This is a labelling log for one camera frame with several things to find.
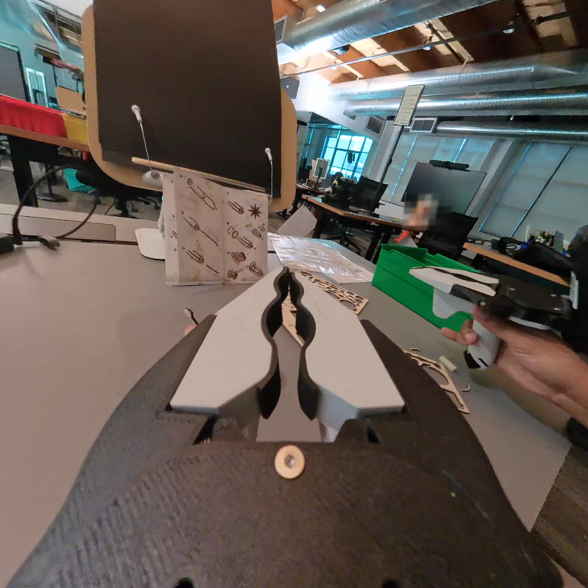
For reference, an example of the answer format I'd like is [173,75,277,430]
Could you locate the black office chair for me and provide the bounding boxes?
[419,212,479,262]

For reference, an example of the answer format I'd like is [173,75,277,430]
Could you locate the person's right hand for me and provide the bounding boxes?
[441,317,583,399]

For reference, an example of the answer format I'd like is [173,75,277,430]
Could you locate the black cable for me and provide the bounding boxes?
[0,164,99,252]

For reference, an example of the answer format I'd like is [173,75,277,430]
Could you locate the red yellow banner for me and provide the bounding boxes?
[0,94,90,144]

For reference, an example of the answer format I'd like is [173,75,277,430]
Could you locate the black panel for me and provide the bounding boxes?
[93,0,282,199]

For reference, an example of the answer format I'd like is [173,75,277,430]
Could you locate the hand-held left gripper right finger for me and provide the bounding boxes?
[289,272,407,443]

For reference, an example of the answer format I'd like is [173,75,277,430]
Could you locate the black computer monitor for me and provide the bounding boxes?
[402,162,488,217]
[354,177,390,214]

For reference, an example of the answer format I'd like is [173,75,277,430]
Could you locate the wooden sheet with uncut gears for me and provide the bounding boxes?
[280,294,306,346]

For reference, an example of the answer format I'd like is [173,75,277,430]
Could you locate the wooden top office table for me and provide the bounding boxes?
[301,193,414,258]

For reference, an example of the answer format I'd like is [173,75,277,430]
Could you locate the wooden sheet, three oval holes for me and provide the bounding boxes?
[299,270,369,316]

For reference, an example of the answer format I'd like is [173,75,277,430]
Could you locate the grey desk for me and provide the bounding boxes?
[0,204,572,533]

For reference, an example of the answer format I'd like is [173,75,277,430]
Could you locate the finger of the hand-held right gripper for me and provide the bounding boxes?
[408,268,479,321]
[425,266,500,287]

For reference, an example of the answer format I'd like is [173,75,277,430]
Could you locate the clear plastic wrap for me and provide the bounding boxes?
[269,233,373,283]

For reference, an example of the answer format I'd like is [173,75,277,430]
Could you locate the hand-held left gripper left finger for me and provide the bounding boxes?
[169,266,291,420]

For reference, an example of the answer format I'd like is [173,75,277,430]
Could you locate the silver air duct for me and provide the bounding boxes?
[280,0,588,141]

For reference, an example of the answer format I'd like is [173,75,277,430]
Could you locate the white sign on pole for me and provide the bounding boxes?
[379,84,425,184]

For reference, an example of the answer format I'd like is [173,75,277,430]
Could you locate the green plastic bin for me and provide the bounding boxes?
[371,243,483,332]

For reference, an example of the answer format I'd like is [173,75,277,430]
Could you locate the wooden book stand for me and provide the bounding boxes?
[82,6,298,260]

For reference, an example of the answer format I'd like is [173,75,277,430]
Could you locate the black bag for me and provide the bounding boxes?
[498,236,570,276]

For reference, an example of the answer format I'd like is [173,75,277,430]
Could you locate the triangular wooden frame piece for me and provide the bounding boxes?
[403,349,470,415]

